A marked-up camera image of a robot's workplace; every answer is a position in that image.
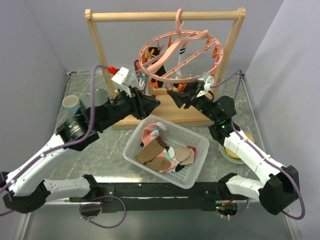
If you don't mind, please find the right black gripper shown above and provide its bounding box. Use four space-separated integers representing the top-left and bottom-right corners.
166 80 219 123

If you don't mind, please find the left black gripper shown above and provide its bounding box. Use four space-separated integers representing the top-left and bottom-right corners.
97 82 161 131

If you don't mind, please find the wooden hanger rack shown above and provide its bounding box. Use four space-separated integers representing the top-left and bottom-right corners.
84 7 246 127

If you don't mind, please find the pink round clip hanger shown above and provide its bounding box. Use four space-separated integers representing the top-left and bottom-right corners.
137 8 225 90

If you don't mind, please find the white plastic basket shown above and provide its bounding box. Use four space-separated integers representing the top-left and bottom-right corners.
123 115 210 189

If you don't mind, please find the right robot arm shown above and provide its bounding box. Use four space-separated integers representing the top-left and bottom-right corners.
167 90 302 215

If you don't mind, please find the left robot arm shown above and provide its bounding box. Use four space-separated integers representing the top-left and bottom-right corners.
0 87 161 214

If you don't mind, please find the pile of socks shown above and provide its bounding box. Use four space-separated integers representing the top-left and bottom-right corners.
135 122 196 174

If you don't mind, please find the light blue mug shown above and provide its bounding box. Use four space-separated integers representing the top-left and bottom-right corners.
62 95 81 115

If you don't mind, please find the yellow bowl on plate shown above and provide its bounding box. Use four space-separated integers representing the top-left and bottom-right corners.
219 130 254 164

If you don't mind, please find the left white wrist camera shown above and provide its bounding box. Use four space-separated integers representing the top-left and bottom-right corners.
111 67 138 97

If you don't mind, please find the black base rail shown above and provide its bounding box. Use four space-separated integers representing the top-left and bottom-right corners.
68 181 248 215

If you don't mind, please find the aluminium frame rail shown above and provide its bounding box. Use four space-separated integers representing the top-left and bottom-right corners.
23 181 291 206

